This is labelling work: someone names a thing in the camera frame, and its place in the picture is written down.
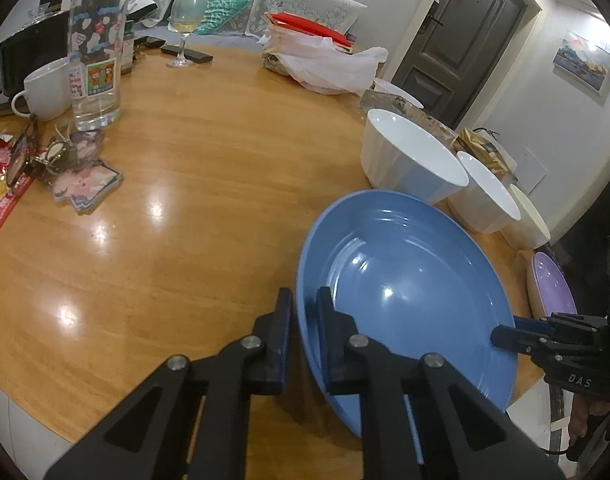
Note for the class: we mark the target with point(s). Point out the tall decorated drinking glass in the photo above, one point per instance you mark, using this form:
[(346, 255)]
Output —
[(94, 41)]

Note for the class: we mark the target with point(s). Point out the person right hand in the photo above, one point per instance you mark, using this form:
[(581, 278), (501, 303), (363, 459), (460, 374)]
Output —
[(582, 409)]

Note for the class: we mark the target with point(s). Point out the large white ribbed bowl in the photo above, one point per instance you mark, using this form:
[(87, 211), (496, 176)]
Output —
[(399, 155)]

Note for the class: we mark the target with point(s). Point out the red box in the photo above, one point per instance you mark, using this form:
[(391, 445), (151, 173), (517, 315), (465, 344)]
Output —
[(308, 27)]

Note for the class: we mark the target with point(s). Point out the white plastic bag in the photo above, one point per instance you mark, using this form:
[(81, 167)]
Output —
[(316, 64)]

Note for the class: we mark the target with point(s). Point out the black cooking pot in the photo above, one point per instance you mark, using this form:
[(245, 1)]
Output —
[(41, 41)]

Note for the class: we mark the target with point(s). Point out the sofa with lace cover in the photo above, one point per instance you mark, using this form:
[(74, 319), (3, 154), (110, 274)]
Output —
[(248, 17)]

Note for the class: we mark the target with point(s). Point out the wine glass with liquid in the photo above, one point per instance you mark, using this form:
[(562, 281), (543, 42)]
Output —
[(186, 16)]

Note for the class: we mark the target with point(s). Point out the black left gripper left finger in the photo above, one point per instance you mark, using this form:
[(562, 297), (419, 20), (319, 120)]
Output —
[(189, 419)]

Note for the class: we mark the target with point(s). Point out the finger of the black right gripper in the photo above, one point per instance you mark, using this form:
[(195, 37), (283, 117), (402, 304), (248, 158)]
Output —
[(515, 340)]

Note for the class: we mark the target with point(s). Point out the white ceramic mug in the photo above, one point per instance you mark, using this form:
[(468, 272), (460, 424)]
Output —
[(46, 92)]

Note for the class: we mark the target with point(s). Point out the purple plate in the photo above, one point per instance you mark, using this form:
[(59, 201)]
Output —
[(548, 290)]

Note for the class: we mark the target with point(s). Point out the acrylic keychain charms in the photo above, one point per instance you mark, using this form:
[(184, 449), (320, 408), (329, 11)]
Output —
[(71, 167)]

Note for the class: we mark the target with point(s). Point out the black remote control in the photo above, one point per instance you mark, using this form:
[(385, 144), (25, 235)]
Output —
[(191, 55)]

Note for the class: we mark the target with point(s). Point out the teal cushion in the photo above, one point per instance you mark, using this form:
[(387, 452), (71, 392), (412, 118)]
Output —
[(224, 17)]

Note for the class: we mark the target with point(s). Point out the gold tissue box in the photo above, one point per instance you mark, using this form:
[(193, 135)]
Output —
[(482, 149)]

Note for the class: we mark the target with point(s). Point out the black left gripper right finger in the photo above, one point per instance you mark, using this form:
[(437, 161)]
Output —
[(420, 418)]

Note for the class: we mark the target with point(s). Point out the framed wall picture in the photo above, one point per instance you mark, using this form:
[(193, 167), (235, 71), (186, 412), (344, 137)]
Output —
[(583, 60)]

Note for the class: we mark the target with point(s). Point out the dark entrance door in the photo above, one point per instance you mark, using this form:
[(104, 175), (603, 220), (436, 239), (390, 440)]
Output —
[(454, 52)]

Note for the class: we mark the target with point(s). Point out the white oval dish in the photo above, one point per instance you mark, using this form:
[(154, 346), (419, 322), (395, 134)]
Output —
[(384, 86)]

